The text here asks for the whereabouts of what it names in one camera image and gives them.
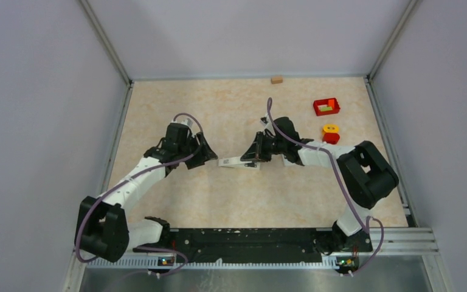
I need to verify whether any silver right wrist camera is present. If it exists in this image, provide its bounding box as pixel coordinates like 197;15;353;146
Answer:
260;116;275;136

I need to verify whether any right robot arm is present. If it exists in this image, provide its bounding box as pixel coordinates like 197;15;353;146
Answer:
240;117;399;251

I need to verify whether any red bin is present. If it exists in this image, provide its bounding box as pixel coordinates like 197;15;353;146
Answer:
313;97;341;116

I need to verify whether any red block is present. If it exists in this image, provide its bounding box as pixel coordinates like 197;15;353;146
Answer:
322;133;341;145

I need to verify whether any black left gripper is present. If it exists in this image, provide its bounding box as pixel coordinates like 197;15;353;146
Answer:
178;131;217;169

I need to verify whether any yellow block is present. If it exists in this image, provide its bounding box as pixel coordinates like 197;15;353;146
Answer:
322;124;339;134

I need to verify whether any small wooden block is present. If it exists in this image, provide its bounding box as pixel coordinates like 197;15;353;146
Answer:
270;76;283;85

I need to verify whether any long white battery cover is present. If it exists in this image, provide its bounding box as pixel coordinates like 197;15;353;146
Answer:
218;156;244;168

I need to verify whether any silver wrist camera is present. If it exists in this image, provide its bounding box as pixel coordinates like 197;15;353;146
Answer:
172;114;193;128
260;116;275;136

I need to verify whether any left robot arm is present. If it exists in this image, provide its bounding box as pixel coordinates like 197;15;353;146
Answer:
74;122;218;263

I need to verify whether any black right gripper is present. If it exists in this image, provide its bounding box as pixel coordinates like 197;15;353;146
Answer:
242;131;287;162

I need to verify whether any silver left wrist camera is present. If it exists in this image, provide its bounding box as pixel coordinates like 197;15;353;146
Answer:
172;114;193;128

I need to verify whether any long white remote control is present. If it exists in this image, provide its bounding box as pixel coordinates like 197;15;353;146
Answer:
233;162;260;170

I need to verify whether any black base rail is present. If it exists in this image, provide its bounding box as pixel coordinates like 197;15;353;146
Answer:
133;215;373;267

